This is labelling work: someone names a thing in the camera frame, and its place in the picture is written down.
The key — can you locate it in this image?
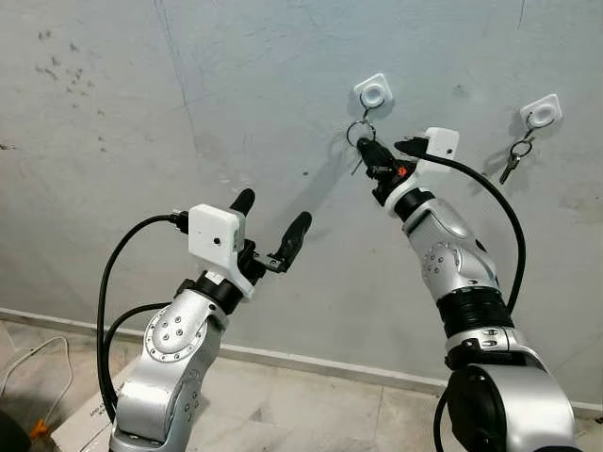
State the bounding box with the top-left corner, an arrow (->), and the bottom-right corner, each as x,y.
497,129 -> 538,186
345,109 -> 379,178

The white baseboard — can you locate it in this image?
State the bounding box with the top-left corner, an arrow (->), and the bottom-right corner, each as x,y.
0,307 -> 603,420

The small orange object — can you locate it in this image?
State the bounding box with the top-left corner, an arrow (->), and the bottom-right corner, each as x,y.
28,417 -> 50,442

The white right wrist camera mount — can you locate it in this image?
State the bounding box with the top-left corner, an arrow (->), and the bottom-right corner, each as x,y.
388,126 -> 462,216

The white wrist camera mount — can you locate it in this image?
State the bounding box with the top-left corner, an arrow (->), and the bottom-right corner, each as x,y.
187,203 -> 257,300
388,126 -> 462,216

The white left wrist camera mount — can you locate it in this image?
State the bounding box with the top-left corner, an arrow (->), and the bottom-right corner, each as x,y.
187,203 -> 257,300

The white wall hook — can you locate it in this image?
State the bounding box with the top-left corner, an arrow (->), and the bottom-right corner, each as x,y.
520,93 -> 563,131
354,73 -> 394,112

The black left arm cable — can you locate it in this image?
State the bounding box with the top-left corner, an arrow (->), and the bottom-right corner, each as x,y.
102,301 -> 175,354
96,213 -> 189,425

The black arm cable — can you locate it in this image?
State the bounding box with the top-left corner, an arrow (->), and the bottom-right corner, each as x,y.
96,213 -> 189,425
102,301 -> 175,354
424,151 -> 529,316

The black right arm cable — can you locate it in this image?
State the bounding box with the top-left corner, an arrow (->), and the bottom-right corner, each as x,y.
424,151 -> 529,316

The white floor cable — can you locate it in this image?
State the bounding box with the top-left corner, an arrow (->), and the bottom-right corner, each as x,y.
0,334 -> 76,425

